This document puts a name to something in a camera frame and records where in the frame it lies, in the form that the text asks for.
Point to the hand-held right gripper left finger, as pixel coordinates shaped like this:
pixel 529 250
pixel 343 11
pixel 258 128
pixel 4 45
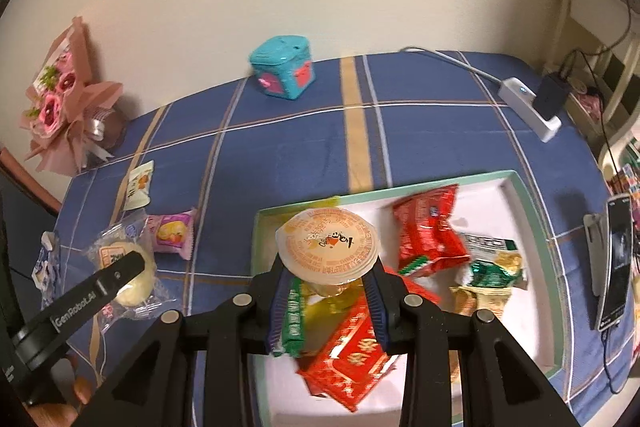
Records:
pixel 277 307

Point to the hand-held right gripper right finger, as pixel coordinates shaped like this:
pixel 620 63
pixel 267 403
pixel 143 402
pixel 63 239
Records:
pixel 377 307

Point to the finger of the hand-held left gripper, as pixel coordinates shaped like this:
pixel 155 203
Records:
pixel 130 269

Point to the clear cream pastry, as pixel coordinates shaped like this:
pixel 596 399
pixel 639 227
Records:
pixel 135 289

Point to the jelly cup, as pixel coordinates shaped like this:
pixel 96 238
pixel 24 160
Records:
pixel 325 242

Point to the white tray with green rim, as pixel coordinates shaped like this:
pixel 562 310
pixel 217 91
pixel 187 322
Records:
pixel 525 317

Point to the person's left hand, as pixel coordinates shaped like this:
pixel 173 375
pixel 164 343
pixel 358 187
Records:
pixel 55 417

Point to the thin green snack packet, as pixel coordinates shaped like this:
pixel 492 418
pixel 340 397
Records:
pixel 294 322

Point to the yellow snack packet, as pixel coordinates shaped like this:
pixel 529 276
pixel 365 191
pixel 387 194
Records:
pixel 320 327

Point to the pink snack packet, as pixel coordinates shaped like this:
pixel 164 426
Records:
pixel 172 232

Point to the blue white snack packet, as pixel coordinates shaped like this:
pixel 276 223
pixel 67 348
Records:
pixel 45 267

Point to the small white snack packet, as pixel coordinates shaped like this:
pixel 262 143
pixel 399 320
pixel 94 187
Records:
pixel 138 184

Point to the red puffed snack packet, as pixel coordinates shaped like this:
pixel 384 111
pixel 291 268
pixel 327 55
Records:
pixel 425 227

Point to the cream snack packet with barcode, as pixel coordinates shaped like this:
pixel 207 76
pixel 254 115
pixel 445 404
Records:
pixel 475 299

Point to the green white snack packet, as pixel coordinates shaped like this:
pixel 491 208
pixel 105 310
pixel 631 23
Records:
pixel 487 272

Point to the blue plaid tablecloth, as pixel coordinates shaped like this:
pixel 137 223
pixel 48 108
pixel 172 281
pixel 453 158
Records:
pixel 300 147

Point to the pink flower bouquet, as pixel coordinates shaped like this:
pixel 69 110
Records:
pixel 55 107

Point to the grey phone stand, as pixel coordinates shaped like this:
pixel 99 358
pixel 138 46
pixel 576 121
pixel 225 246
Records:
pixel 595 252

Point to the teal toy box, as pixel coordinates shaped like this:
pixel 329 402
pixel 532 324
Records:
pixel 282 67

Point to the black smartphone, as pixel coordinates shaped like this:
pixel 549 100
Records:
pixel 617 257

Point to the white power strip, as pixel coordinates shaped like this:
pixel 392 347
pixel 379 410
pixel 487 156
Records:
pixel 515 89

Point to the black charger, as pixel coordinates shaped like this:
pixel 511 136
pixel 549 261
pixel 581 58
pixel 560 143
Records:
pixel 550 97

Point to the pile of colourful trinkets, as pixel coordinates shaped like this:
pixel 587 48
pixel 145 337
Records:
pixel 631 187

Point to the white chair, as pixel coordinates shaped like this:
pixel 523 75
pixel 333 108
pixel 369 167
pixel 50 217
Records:
pixel 614 142

